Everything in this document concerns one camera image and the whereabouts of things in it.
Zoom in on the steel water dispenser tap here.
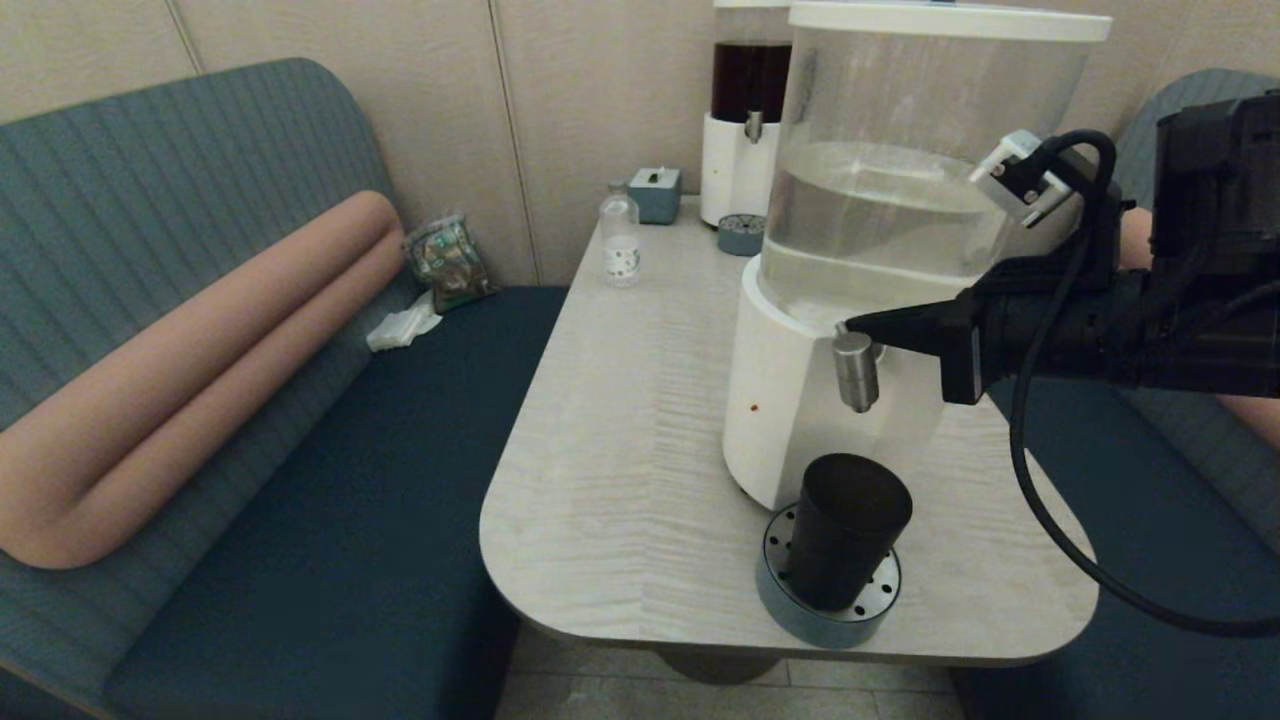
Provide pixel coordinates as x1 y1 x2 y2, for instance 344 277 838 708
833 322 886 414

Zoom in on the black plastic cup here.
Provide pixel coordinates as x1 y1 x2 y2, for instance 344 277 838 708
785 453 914 613

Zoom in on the clear water dispenser white base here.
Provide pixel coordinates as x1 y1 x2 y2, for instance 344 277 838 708
722 2 1113 513

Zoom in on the small blue drip tray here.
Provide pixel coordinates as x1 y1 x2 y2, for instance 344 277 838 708
717 213 766 257

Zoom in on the pink bolster cushion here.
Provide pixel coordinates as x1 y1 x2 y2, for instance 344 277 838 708
1085 205 1280 451
0 190 406 571

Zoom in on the dark drink dispenser white base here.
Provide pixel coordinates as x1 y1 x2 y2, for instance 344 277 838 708
699 0 793 229

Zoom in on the blue tissue box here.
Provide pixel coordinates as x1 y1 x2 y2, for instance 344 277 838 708
629 167 682 225

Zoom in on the large blue steel drip tray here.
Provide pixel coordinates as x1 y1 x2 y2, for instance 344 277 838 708
757 502 903 649

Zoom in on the clear plastic bottle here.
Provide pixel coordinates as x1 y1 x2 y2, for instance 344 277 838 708
598 181 641 289

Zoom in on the teal upholstered booth bench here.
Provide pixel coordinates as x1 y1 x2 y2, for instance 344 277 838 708
0 57 569 720
950 68 1280 720

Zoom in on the clear snack bag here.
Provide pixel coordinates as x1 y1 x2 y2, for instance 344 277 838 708
403 212 499 314

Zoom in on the crumpled white tissue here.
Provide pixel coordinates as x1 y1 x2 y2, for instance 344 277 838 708
366 292 443 353

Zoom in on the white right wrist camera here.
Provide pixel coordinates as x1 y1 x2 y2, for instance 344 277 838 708
968 130 1071 229

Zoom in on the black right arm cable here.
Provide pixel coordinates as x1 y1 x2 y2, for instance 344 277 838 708
1008 130 1280 638

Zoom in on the brass table pedestal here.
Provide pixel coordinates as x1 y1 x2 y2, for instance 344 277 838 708
655 648 786 687

